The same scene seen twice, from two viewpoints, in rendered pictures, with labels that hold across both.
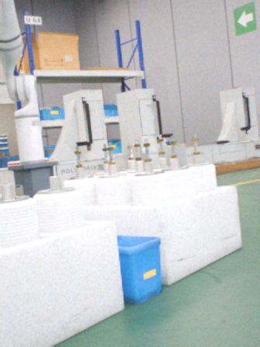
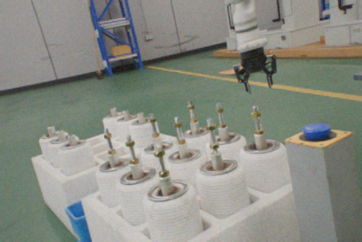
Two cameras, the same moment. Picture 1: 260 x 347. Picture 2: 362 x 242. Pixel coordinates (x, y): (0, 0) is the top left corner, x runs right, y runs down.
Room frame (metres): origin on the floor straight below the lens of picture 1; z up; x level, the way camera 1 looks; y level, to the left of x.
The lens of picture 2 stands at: (1.63, -0.74, 0.52)
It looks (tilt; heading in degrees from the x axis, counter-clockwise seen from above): 14 degrees down; 111
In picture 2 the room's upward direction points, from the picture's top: 12 degrees counter-clockwise
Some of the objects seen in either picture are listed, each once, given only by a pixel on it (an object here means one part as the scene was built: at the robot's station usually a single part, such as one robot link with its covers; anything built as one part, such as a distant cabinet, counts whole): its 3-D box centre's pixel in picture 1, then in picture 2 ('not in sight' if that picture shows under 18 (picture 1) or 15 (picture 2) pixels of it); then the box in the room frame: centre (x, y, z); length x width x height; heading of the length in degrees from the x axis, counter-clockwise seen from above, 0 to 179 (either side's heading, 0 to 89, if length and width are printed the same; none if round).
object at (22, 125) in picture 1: (29, 141); not in sight; (1.83, 0.36, 0.39); 0.09 x 0.09 x 0.17; 36
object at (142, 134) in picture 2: not in sight; (148, 146); (1.09, 0.33, 0.16); 0.10 x 0.10 x 0.18
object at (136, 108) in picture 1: (189, 127); not in sight; (4.64, -0.61, 0.45); 1.51 x 0.57 x 0.74; 126
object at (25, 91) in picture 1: (25, 98); not in sight; (1.83, 0.36, 0.54); 0.09 x 0.09 x 0.17; 3
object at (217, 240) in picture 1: (145, 228); (199, 221); (1.36, -0.03, 0.09); 0.39 x 0.39 x 0.18; 52
